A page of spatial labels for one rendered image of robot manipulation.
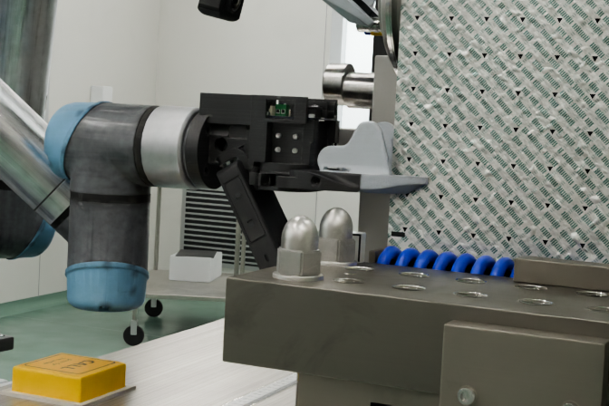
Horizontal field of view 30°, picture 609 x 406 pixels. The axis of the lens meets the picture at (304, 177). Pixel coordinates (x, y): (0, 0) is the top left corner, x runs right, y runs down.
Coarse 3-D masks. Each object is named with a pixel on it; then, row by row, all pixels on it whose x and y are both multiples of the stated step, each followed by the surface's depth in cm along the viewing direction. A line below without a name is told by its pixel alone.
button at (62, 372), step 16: (16, 368) 95; (32, 368) 95; (48, 368) 95; (64, 368) 95; (80, 368) 96; (96, 368) 96; (112, 368) 97; (16, 384) 95; (32, 384) 95; (48, 384) 94; (64, 384) 93; (80, 384) 93; (96, 384) 95; (112, 384) 97; (64, 400) 93; (80, 400) 93
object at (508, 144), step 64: (448, 64) 93; (512, 64) 91; (576, 64) 89; (448, 128) 93; (512, 128) 91; (576, 128) 89; (448, 192) 94; (512, 192) 92; (576, 192) 89; (512, 256) 92; (576, 256) 90
